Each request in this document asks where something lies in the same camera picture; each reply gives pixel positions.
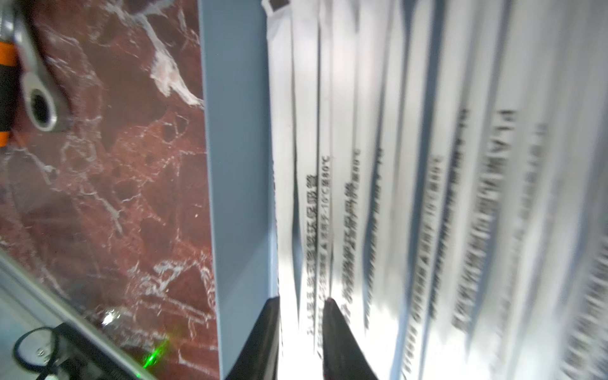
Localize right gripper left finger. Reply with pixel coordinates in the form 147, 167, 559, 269
226, 297, 280, 380

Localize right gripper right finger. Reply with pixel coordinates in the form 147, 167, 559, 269
322, 298, 377, 380

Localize blue plastic storage tray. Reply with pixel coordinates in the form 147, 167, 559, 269
196, 0, 608, 380

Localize white straw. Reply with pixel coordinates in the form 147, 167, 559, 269
291, 1, 320, 359
331, 1, 388, 338
365, 1, 437, 379
261, 1, 302, 379

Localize aluminium front rail frame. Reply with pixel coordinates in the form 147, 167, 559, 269
1, 253, 153, 379

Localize orange handled pliers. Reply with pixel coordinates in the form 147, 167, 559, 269
0, 41, 19, 147

